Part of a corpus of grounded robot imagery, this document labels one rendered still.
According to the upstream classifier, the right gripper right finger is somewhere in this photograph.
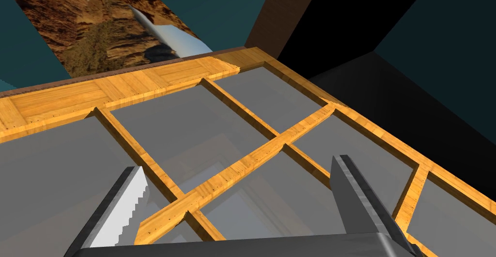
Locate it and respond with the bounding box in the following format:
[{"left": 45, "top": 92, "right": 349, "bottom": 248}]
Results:
[{"left": 329, "top": 154, "right": 421, "bottom": 257}]

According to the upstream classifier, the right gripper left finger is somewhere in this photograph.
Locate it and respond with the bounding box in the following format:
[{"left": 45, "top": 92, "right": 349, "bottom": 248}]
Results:
[{"left": 63, "top": 166, "right": 150, "bottom": 257}]

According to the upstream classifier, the wooden glass-paned door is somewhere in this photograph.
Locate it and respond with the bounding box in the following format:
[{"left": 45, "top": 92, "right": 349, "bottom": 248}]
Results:
[{"left": 0, "top": 47, "right": 496, "bottom": 257}]

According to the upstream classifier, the brown rocky landscape picture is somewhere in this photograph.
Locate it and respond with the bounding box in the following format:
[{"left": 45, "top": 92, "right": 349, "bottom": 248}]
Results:
[{"left": 11, "top": 0, "right": 214, "bottom": 79}]

